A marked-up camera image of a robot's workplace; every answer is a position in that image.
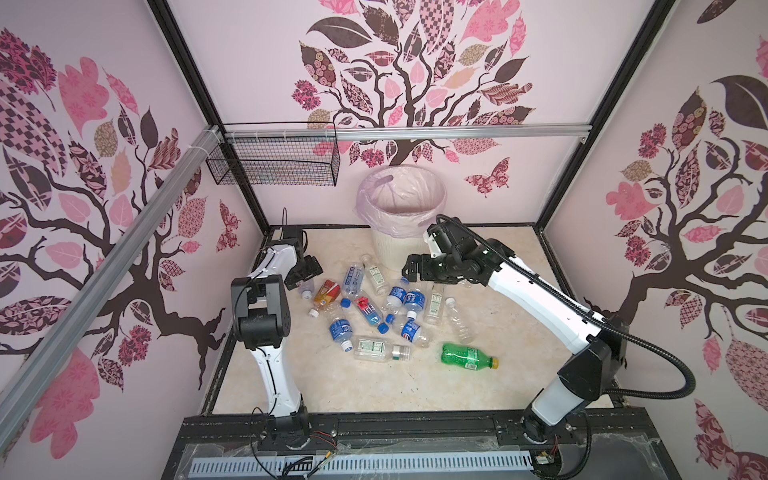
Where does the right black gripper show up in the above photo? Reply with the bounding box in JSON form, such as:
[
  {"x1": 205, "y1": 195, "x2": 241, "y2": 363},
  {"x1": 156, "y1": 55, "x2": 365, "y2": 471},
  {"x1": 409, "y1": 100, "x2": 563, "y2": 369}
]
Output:
[{"x1": 398, "y1": 255, "x2": 458, "y2": 283}]

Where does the clear unlabelled bottle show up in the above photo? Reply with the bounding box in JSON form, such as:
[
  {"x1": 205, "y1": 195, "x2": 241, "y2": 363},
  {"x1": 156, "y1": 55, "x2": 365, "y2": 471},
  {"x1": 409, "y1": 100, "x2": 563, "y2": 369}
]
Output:
[{"x1": 299, "y1": 279, "x2": 315, "y2": 300}]

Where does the red yellow label bottle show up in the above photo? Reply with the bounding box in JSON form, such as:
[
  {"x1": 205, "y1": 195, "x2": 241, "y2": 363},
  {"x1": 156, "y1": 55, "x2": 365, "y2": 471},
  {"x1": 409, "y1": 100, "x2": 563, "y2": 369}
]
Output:
[{"x1": 308, "y1": 279, "x2": 341, "y2": 318}]

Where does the green label clear bottle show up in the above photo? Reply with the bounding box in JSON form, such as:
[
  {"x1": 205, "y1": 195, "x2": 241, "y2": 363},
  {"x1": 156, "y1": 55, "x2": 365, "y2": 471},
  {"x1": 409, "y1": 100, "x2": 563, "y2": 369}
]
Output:
[
  {"x1": 353, "y1": 336, "x2": 412, "y2": 362},
  {"x1": 424, "y1": 283, "x2": 445, "y2": 326},
  {"x1": 361, "y1": 254, "x2": 389, "y2": 296}
]

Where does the clear bottle white cap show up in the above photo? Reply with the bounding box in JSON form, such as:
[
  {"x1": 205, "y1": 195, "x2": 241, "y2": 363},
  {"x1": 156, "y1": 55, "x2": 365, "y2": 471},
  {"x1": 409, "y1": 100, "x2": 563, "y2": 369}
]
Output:
[{"x1": 445, "y1": 297, "x2": 475, "y2": 345}]

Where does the green soda bottle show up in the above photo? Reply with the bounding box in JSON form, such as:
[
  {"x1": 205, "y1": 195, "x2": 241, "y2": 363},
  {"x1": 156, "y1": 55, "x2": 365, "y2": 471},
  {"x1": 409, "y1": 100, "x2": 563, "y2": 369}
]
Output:
[{"x1": 440, "y1": 343, "x2": 499, "y2": 371}]

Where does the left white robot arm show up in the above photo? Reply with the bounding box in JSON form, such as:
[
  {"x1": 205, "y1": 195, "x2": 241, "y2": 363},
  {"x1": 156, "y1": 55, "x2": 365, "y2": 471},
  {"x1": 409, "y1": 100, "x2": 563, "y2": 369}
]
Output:
[{"x1": 230, "y1": 238, "x2": 317, "y2": 440}]

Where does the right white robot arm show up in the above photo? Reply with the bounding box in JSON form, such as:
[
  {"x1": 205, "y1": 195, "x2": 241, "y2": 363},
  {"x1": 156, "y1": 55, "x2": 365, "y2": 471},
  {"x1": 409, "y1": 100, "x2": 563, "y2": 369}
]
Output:
[{"x1": 401, "y1": 239, "x2": 626, "y2": 444}]

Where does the white ribbed trash bin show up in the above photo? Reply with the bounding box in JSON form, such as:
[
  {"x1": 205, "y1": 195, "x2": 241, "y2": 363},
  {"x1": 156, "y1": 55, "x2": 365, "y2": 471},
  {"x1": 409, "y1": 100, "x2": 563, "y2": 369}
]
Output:
[{"x1": 372, "y1": 230, "x2": 428, "y2": 272}]

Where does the soda water blue label bottle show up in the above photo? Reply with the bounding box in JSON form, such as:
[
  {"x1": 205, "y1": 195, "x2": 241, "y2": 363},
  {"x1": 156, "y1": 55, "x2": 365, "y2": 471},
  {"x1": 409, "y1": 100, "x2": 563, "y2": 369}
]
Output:
[{"x1": 342, "y1": 263, "x2": 364, "y2": 298}]

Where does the Pocari Sweat blue label bottle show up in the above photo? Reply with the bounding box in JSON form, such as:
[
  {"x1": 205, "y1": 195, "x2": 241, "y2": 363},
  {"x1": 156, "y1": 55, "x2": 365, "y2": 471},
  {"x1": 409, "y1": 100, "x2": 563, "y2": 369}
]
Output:
[{"x1": 326, "y1": 303, "x2": 354, "y2": 352}]

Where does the Fiji red flower bottle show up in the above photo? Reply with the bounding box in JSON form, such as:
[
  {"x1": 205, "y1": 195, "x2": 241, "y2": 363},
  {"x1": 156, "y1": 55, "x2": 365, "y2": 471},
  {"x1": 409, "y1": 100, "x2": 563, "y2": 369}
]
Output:
[{"x1": 354, "y1": 294, "x2": 389, "y2": 334}]

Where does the blue label white cap bottle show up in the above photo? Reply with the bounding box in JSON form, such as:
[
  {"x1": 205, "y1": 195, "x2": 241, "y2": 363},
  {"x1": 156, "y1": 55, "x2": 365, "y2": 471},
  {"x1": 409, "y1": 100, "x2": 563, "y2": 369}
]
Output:
[{"x1": 403, "y1": 287, "x2": 426, "y2": 320}]

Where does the Pepsi blue label bottle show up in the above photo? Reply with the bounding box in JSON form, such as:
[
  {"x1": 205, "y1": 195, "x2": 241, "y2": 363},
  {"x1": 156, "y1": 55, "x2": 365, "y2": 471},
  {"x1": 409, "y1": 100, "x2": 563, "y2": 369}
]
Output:
[{"x1": 388, "y1": 314, "x2": 431, "y2": 348}]

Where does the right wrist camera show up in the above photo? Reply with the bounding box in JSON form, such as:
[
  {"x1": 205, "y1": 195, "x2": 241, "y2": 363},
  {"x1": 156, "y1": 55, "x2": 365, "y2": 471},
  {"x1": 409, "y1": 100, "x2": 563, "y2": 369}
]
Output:
[{"x1": 425, "y1": 215, "x2": 477, "y2": 260}]

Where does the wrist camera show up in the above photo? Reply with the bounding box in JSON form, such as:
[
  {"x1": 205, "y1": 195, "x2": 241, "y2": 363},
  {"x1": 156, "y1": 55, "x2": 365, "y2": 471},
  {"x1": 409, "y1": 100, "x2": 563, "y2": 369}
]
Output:
[
  {"x1": 425, "y1": 215, "x2": 477, "y2": 260},
  {"x1": 281, "y1": 225, "x2": 308, "y2": 243}
]

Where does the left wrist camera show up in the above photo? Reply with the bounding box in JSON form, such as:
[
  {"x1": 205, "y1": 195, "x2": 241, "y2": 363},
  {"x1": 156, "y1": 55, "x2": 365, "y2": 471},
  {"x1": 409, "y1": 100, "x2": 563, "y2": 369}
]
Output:
[{"x1": 281, "y1": 225, "x2": 308, "y2": 243}]

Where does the right black corrugated cable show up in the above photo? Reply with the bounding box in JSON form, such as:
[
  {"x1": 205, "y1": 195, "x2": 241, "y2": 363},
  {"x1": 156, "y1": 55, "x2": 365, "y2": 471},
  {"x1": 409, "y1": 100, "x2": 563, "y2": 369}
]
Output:
[{"x1": 435, "y1": 213, "x2": 697, "y2": 402}]

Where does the black wire mesh basket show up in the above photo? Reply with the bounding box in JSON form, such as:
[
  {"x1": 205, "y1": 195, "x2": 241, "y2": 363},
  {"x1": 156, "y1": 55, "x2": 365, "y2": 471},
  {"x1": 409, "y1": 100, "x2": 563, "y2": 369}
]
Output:
[{"x1": 206, "y1": 120, "x2": 341, "y2": 187}]

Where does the back aluminium frame rail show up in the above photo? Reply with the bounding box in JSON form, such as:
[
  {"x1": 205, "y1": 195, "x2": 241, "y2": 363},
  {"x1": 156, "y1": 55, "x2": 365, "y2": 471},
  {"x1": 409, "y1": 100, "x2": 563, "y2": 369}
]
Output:
[{"x1": 225, "y1": 123, "x2": 592, "y2": 141}]

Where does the aluminium frame rail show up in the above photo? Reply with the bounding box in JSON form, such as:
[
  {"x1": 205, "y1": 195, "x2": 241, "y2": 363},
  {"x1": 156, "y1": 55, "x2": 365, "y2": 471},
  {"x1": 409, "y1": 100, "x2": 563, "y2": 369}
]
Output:
[
  {"x1": 0, "y1": 125, "x2": 223, "y2": 445},
  {"x1": 225, "y1": 123, "x2": 592, "y2": 141}
]

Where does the white slotted cable duct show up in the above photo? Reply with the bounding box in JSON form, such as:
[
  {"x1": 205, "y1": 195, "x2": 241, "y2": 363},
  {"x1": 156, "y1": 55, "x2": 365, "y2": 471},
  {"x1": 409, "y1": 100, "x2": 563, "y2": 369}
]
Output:
[{"x1": 186, "y1": 451, "x2": 533, "y2": 479}]

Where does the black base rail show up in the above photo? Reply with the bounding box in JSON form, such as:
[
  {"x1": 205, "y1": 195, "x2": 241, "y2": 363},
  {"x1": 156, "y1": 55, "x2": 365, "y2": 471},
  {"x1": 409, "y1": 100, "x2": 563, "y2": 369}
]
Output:
[{"x1": 173, "y1": 407, "x2": 655, "y2": 451}]

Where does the left aluminium frame rail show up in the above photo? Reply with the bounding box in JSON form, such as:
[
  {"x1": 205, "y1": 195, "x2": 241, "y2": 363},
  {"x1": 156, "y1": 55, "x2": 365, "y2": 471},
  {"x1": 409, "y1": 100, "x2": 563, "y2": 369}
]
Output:
[{"x1": 0, "y1": 125, "x2": 223, "y2": 445}]

